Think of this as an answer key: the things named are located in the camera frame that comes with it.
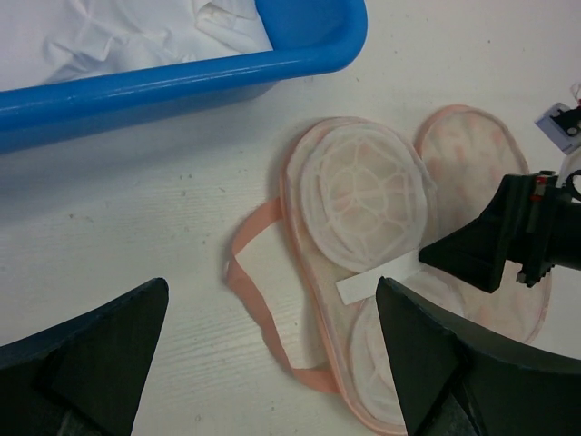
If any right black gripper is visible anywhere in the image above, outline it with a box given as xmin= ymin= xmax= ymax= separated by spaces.
xmin=419 ymin=170 xmax=580 ymax=293

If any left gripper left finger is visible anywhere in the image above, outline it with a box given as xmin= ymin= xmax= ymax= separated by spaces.
xmin=1 ymin=278 xmax=169 ymax=435

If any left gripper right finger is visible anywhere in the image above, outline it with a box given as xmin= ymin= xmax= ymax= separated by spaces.
xmin=376 ymin=278 xmax=580 ymax=435

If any floral mesh laundry bag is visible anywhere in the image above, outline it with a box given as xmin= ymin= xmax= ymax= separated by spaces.
xmin=227 ymin=105 xmax=529 ymax=435

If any white bra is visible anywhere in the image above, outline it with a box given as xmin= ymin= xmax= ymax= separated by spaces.
xmin=40 ymin=0 xmax=276 ymax=85

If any blue plastic bin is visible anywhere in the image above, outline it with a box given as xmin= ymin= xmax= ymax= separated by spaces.
xmin=1 ymin=0 xmax=368 ymax=154

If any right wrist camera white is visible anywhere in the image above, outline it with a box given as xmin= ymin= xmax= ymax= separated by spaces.
xmin=535 ymin=82 xmax=580 ymax=186

